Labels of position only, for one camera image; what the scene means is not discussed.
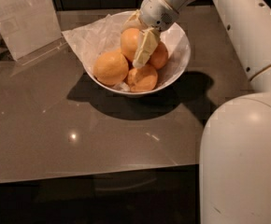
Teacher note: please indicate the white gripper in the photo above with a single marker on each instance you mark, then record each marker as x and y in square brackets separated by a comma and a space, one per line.
[156, 10]

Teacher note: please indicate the orange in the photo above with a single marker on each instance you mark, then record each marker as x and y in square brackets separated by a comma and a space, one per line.
[159, 57]
[111, 68]
[129, 41]
[142, 79]

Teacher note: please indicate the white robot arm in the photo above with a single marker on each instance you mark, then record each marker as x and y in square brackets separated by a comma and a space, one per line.
[235, 151]

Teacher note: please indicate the white ceramic bowl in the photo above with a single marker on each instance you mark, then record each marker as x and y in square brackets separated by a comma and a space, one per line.
[179, 53]

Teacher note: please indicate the white paper liner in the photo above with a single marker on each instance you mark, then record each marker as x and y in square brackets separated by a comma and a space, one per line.
[90, 41]

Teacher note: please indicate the clear acrylic sign holder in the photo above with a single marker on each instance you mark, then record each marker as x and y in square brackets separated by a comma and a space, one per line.
[29, 28]

